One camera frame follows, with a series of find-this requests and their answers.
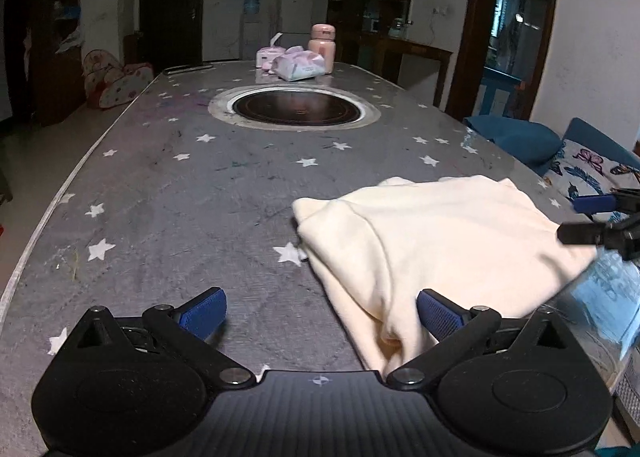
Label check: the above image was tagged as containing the dark wooden door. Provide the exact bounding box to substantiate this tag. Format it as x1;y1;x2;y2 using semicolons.
139;0;207;68

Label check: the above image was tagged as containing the white fridge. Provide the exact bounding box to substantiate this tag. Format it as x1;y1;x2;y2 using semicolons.
276;0;309;35

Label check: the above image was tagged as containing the cream garment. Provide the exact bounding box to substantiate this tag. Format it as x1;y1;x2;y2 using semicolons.
291;176;601;372

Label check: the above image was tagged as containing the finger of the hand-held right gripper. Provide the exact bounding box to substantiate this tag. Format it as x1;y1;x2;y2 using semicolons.
556;217;640;262
573;187;640;214

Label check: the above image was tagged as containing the round built-in table burner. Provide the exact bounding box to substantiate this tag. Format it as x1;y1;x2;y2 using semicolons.
207;86;381;129

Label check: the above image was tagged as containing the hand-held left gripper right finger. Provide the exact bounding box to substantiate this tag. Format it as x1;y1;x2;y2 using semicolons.
385;288;576;390

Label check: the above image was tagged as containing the blue cushion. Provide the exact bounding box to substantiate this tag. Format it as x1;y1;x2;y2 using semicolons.
462;114;562;177

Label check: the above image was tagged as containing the clear plastic sheet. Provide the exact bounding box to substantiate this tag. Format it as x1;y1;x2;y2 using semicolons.
547;247;640;388

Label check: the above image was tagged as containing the pastel tissue pack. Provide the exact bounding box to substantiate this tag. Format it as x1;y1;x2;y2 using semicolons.
272;50;326;83

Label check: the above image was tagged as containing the blue sofa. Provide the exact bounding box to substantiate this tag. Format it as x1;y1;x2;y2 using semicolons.
562;117;640;168

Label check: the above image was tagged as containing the pink tissue pack with handle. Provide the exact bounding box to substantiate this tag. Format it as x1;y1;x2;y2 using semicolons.
256;32;303;71

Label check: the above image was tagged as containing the white water dispenser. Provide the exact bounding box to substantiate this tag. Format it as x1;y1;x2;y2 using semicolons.
241;14;263;60

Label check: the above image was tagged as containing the wooden door frame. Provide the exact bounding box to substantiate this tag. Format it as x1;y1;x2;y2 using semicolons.
445;0;561;123

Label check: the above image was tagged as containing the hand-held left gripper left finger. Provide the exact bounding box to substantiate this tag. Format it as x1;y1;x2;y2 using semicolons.
65;287;256;388

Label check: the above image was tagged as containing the wooden desk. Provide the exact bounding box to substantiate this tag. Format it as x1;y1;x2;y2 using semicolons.
360;32;453;108

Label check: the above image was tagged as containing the butterfly print pillow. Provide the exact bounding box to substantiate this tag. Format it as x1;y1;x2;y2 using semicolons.
542;140;640;203

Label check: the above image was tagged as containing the dark wooden shelf unit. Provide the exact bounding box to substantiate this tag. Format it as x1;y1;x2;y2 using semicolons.
30;0;83;127

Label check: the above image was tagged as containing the blue table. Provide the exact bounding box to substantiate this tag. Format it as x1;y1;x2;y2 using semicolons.
480;66;523;115

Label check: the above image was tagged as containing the pink bottle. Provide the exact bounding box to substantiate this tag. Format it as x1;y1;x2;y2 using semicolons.
306;24;336;74

